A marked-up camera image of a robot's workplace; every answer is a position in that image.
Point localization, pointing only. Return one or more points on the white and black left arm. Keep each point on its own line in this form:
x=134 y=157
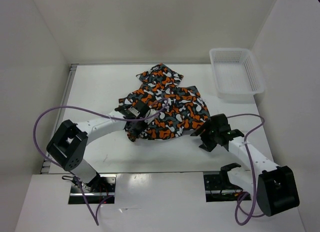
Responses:
x=69 y=142

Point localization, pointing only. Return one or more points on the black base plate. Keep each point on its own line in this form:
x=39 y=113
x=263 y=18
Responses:
x=104 y=192
x=218 y=190

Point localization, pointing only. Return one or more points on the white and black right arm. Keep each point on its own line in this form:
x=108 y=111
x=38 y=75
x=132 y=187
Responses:
x=271 y=186

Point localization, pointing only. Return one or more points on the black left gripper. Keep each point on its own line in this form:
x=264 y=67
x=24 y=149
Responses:
x=135 y=134

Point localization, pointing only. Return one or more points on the white perforated plastic basket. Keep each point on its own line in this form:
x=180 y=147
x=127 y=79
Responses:
x=236 y=72

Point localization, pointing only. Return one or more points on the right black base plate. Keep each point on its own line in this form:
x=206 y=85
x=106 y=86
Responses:
x=218 y=190

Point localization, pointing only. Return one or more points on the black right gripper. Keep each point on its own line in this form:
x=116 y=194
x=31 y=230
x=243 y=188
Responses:
x=207 y=145

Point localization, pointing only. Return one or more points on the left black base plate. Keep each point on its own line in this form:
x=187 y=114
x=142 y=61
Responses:
x=104 y=192

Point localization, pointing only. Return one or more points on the orange grey camouflage shorts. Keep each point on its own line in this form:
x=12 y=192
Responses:
x=181 y=108

